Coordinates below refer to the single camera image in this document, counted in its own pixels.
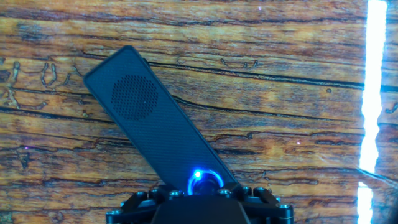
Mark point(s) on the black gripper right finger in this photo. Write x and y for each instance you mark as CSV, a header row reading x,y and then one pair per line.
x,y
264,205

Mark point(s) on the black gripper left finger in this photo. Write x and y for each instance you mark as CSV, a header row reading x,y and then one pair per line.
x,y
140,207

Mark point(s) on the black bar speaker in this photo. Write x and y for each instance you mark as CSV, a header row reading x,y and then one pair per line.
x,y
149,124

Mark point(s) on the wood grain table mat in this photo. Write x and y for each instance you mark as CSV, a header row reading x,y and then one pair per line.
x,y
280,109

